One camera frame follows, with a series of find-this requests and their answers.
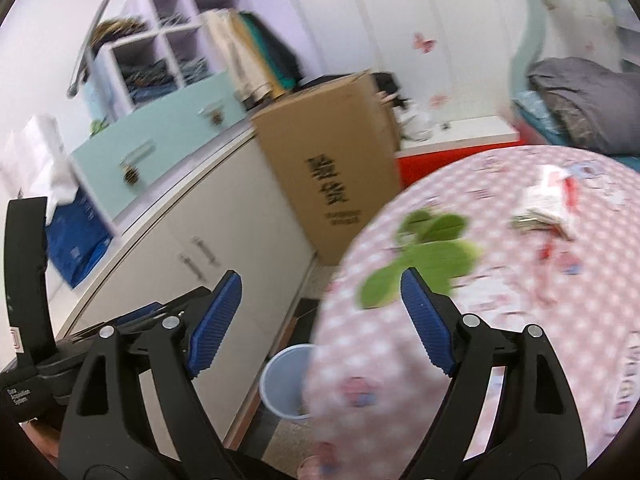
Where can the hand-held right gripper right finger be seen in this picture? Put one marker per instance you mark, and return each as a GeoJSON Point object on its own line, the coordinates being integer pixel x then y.
{"type": "Point", "coordinates": [425, 320]}

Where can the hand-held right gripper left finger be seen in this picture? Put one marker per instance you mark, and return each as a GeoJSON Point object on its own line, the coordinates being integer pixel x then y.
{"type": "Point", "coordinates": [215, 325]}

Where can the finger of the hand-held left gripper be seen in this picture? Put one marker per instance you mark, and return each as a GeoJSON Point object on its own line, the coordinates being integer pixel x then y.
{"type": "Point", "coordinates": [145, 312]}

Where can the green leaves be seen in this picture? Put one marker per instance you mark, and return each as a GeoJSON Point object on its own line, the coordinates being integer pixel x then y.
{"type": "Point", "coordinates": [440, 255]}

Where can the light blue bin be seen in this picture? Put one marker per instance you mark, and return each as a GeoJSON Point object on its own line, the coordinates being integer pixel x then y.
{"type": "Point", "coordinates": [280, 385]}

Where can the blue plastic bag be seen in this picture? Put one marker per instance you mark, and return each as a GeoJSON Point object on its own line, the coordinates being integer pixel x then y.
{"type": "Point", "coordinates": [75, 240]}

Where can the round table pink tablecloth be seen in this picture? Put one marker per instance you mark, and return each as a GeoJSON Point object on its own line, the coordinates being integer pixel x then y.
{"type": "Point", "coordinates": [525, 320]}

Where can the white curved cabinet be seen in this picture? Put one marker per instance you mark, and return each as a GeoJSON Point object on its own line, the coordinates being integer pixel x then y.
{"type": "Point", "coordinates": [250, 210]}

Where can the red and white bench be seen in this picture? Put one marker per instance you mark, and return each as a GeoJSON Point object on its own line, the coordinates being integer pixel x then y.
{"type": "Point", "coordinates": [450, 160]}

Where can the white and red packet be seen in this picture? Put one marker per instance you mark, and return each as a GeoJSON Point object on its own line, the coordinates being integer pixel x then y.
{"type": "Point", "coordinates": [547, 200]}

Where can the brown cardboard box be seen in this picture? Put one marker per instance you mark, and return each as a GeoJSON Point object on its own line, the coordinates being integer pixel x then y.
{"type": "Point", "coordinates": [325, 170]}

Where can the mint green drawer cabinet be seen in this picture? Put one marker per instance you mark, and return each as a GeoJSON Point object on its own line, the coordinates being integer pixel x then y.
{"type": "Point", "coordinates": [170, 125]}

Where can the white object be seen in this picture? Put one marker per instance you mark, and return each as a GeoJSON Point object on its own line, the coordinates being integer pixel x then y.
{"type": "Point", "coordinates": [417, 122]}

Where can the white cubby shelf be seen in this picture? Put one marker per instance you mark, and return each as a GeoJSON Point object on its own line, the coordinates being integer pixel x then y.
{"type": "Point", "coordinates": [114, 75]}

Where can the curved metal pipe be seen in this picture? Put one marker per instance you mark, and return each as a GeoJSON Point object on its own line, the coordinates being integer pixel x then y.
{"type": "Point", "coordinates": [82, 60]}

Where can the dark object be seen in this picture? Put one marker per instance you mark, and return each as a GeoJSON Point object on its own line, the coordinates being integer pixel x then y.
{"type": "Point", "coordinates": [390, 90]}

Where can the blue patterned bedsheet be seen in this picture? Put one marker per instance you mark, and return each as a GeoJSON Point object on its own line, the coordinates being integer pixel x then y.
{"type": "Point", "coordinates": [537, 115]}

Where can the hanging beige garment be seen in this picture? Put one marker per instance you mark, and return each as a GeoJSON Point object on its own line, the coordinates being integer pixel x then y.
{"type": "Point", "coordinates": [227, 60]}

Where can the grey blanket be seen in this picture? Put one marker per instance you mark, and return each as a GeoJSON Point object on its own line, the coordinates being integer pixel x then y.
{"type": "Point", "coordinates": [585, 105]}

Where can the mint green bed headboard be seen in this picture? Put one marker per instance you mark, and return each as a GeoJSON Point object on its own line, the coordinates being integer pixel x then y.
{"type": "Point", "coordinates": [525, 35]}

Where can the pink butterfly wall sticker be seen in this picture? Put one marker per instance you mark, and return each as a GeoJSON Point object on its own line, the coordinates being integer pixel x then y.
{"type": "Point", "coordinates": [438, 100]}
{"type": "Point", "coordinates": [423, 42]}

